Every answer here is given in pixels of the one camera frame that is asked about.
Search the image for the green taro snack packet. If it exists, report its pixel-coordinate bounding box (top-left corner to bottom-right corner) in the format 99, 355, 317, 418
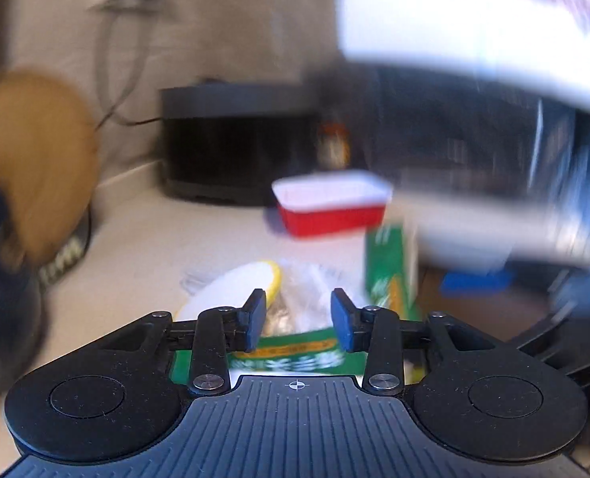
365, 223, 422, 321

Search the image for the yellow white sponge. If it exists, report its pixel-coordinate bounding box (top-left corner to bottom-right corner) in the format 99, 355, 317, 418
174, 260, 282, 321

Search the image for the black round pot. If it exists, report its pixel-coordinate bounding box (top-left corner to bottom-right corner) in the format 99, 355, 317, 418
0, 191, 45, 396

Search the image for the green white patterned cloth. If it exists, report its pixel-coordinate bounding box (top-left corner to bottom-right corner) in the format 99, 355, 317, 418
38, 206, 94, 289

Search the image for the clear plastic bag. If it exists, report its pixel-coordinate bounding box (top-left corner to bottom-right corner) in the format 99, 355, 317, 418
179, 258, 370, 337

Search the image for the red white plastic food tray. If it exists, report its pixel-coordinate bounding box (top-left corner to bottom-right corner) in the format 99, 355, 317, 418
272, 169, 393, 239

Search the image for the black crinkled plastic bag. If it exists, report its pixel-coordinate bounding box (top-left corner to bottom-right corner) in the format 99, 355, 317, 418
364, 67, 574, 202

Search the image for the black rice cooker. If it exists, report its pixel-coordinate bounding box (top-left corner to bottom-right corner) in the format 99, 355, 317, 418
160, 82, 320, 206

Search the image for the glass sauce jar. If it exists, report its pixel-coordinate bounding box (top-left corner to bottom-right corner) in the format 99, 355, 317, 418
318, 122, 351, 170

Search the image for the white cabinet panel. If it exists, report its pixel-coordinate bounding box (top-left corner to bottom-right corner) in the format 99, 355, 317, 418
335, 0, 590, 114

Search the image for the black power cable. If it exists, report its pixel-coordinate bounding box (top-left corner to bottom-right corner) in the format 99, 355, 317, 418
92, 0, 164, 131

